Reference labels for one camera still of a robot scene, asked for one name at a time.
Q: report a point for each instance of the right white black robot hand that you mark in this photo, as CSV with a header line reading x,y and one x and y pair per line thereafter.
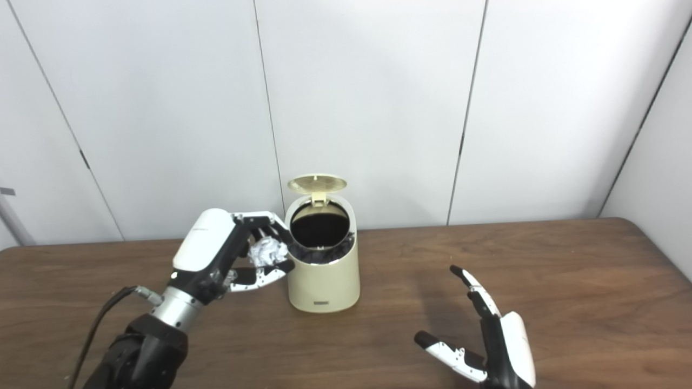
x,y
513,351

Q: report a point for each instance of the white paper ball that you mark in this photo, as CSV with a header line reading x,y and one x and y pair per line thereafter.
x,y
267,253

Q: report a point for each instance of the round cream bin lid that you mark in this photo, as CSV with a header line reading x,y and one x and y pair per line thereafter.
x,y
317,183

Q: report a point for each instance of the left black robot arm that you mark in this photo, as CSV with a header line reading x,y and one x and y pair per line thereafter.
x,y
148,346

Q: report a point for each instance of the black bin liner bag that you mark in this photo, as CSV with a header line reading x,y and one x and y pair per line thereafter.
x,y
324,255

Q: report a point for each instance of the small gray wall tag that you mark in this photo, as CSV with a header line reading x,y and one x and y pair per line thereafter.
x,y
6,191

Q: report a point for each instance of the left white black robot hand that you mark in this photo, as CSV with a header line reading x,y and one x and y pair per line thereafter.
x,y
205,243

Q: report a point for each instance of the cream-colored desktop trash bin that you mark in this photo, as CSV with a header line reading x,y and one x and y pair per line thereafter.
x,y
324,283

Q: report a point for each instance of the gray wall corner post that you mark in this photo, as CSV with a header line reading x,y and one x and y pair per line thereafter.
x,y
16,224

